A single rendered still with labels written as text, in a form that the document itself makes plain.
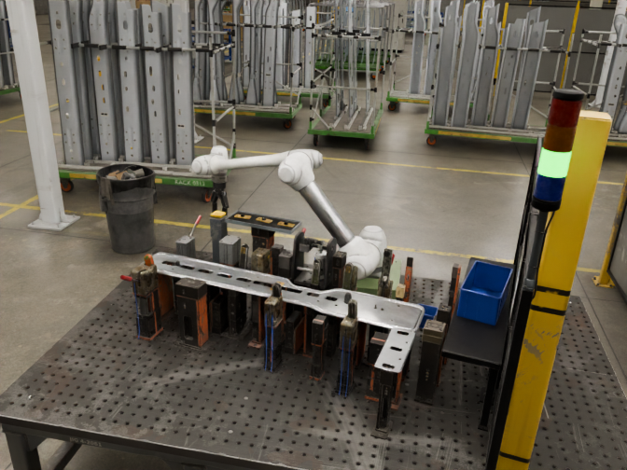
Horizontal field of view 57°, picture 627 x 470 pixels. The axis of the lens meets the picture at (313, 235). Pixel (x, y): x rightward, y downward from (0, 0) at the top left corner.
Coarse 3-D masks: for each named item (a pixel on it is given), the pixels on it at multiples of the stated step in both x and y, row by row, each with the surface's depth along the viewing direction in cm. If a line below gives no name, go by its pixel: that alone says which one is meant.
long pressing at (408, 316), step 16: (160, 256) 291; (176, 256) 291; (160, 272) 276; (176, 272) 276; (192, 272) 276; (224, 272) 277; (240, 272) 278; (256, 272) 278; (240, 288) 264; (256, 288) 264; (304, 288) 265; (336, 288) 266; (304, 304) 253; (320, 304) 253; (336, 304) 254; (368, 304) 254; (384, 304) 255; (400, 304) 255; (416, 304) 255; (368, 320) 243; (384, 320) 243; (400, 320) 243; (416, 320) 244
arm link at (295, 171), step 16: (288, 160) 296; (304, 160) 302; (288, 176) 295; (304, 176) 298; (304, 192) 302; (320, 192) 303; (320, 208) 302; (336, 224) 304; (352, 240) 306; (352, 256) 301; (368, 256) 303; (368, 272) 302
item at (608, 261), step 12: (624, 180) 463; (624, 192) 461; (624, 204) 462; (624, 216) 462; (612, 228) 478; (624, 228) 458; (612, 240) 478; (624, 240) 455; (612, 252) 477; (624, 252) 452; (612, 264) 477; (624, 264) 449; (600, 276) 495; (612, 276) 471; (624, 276) 448; (624, 288) 447; (624, 300) 439
